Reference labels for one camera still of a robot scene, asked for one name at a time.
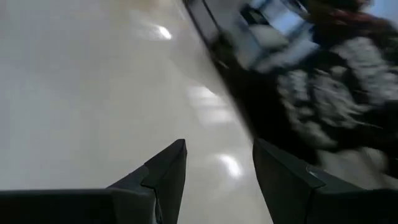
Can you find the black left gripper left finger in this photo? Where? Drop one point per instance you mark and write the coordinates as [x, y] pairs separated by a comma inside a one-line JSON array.
[[124, 205]]

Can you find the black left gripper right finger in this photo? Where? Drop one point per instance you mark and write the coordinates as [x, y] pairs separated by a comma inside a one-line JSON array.
[[295, 199]]

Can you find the person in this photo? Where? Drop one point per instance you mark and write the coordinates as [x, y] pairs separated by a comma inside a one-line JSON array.
[[326, 93]]

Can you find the black metal table frame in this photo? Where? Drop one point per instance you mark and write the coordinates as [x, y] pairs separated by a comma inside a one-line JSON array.
[[197, 15]]

